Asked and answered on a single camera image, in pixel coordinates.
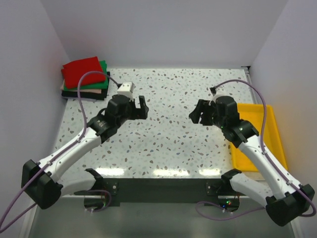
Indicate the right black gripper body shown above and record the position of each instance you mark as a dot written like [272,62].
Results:
[219,121]

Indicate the aluminium frame rail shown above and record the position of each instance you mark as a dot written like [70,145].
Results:
[248,77]

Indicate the pink folded t shirt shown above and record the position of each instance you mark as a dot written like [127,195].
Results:
[96,91]

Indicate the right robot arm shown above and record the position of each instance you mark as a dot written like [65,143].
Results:
[284,198]

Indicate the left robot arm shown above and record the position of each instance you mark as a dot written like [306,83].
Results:
[40,179]

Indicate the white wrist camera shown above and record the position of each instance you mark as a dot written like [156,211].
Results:
[214,96]
[126,89]

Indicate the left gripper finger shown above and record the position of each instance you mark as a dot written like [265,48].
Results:
[141,114]
[142,103]

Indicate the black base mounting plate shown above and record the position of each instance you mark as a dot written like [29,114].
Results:
[115,191]

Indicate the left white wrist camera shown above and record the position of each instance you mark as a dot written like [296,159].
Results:
[126,89]

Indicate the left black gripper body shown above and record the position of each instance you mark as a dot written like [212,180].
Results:
[130,114]

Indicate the green folded t shirt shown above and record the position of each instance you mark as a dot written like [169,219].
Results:
[73,71]

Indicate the red t shirt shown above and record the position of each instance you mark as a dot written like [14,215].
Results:
[73,71]

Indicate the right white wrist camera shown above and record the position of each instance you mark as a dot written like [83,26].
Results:
[214,96]

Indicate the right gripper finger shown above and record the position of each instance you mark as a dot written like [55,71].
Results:
[202,105]
[197,117]

